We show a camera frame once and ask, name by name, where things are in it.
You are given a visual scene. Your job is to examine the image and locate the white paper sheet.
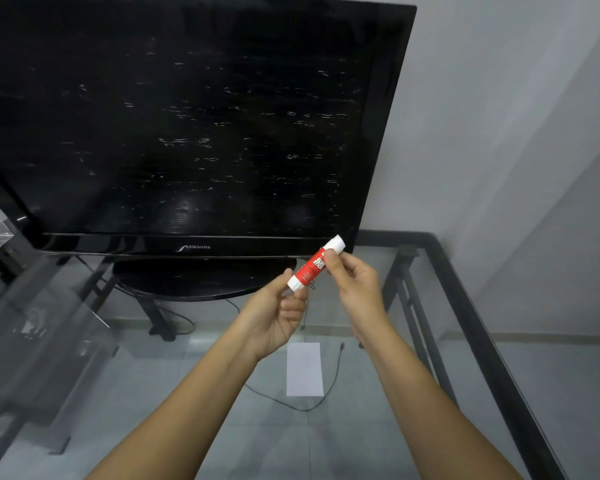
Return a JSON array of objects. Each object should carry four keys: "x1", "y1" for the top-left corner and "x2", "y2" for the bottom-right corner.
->
[{"x1": 286, "y1": 343, "x2": 325, "y2": 398}]

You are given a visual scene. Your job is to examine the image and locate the red and white glue stick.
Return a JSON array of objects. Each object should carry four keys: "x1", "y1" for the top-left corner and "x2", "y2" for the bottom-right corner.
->
[{"x1": 287, "y1": 235, "x2": 347, "y2": 292}]

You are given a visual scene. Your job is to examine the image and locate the black flat screen television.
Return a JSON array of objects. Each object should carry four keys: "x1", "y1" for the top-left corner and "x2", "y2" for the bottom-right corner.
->
[{"x1": 0, "y1": 0, "x2": 417, "y2": 301}]

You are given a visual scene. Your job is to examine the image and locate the person's right hand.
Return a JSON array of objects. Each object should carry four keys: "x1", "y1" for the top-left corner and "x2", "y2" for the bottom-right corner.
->
[{"x1": 323, "y1": 248, "x2": 384, "y2": 345}]

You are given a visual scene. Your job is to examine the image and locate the person's right forearm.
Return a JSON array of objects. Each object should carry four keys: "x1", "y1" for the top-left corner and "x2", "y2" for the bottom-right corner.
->
[{"x1": 352, "y1": 322, "x2": 523, "y2": 480}]

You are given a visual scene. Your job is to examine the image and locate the black metal glass table frame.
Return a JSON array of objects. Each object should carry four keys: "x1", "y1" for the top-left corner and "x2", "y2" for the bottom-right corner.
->
[{"x1": 0, "y1": 230, "x2": 568, "y2": 480}]

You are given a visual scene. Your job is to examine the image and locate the person's left forearm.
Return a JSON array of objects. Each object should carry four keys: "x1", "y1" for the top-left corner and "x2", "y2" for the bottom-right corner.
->
[{"x1": 85, "y1": 315, "x2": 259, "y2": 480}]

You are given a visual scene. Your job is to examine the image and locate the person's left hand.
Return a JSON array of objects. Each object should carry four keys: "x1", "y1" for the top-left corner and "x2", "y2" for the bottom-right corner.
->
[{"x1": 233, "y1": 268, "x2": 309, "y2": 362}]

